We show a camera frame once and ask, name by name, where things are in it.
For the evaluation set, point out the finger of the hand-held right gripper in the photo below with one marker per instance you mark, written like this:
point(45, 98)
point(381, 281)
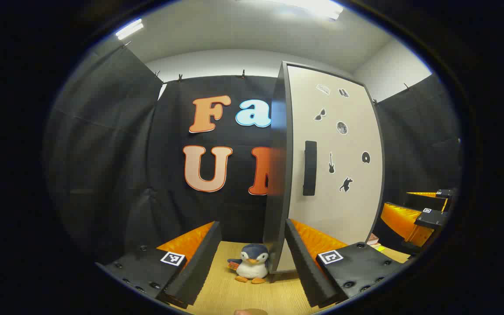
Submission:
point(427, 202)
point(398, 218)

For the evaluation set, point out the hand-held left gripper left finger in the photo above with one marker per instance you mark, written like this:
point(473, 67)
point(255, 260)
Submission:
point(199, 262)

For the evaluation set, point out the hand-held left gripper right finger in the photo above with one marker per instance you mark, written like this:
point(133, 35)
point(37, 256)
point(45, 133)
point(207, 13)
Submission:
point(304, 267)

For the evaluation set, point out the white cabinet door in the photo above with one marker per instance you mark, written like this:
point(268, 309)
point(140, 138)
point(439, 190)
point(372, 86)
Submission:
point(348, 210)

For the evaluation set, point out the small stack of books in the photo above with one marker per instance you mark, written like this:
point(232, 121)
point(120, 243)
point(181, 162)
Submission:
point(374, 241)

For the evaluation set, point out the penguin plush toy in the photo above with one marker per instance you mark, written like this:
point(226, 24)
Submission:
point(252, 267)

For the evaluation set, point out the black backdrop cloth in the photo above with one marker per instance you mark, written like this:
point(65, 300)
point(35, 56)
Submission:
point(103, 153)

